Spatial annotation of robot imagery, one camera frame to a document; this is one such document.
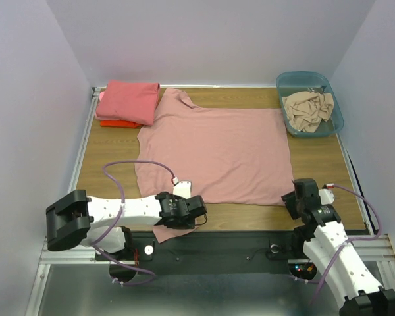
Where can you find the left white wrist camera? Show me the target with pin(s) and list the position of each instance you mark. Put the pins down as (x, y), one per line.
(182, 188)

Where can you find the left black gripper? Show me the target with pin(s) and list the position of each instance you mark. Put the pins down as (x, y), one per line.
(187, 224)

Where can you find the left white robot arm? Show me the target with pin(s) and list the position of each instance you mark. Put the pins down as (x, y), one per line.
(81, 220)

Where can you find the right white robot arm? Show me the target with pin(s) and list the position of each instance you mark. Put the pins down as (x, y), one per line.
(324, 241)

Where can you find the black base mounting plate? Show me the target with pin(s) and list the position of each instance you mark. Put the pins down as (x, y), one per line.
(276, 252)

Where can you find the folded red shirt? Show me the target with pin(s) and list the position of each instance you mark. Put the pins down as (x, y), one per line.
(119, 124)

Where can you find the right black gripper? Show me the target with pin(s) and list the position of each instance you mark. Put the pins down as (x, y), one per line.
(289, 204)

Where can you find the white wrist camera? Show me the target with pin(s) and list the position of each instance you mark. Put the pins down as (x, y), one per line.
(182, 188)
(326, 195)

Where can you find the teal plastic bin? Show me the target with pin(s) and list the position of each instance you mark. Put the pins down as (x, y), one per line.
(288, 83)

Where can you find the folded salmon pink shirt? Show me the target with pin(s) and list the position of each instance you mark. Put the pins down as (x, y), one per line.
(129, 101)

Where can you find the dusty pink t shirt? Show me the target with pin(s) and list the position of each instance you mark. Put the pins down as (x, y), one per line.
(238, 160)

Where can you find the aluminium table frame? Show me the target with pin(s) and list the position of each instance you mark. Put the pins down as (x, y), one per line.
(74, 283)

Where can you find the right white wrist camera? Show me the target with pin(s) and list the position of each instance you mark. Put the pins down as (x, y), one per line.
(326, 195)

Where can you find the beige crumpled shirt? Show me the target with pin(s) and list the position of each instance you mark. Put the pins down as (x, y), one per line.
(306, 110)

